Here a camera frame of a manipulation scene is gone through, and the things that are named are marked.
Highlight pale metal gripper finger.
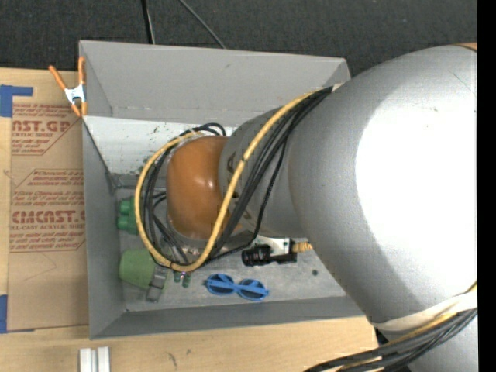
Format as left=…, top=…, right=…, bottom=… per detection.
left=146, top=265, right=169, bottom=303

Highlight blue sunglasses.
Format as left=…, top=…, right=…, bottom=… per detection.
left=204, top=273, right=270, bottom=302

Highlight green knobbed plastic toy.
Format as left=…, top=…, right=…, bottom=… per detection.
left=116, top=197, right=141, bottom=236

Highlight brown cardboard board red print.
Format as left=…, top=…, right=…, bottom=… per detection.
left=0, top=67, right=91, bottom=335

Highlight grey metal bin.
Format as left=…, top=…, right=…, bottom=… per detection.
left=78, top=40, right=374, bottom=341

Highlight black cylinder on white bracket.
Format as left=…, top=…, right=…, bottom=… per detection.
left=241, top=236, right=313, bottom=268

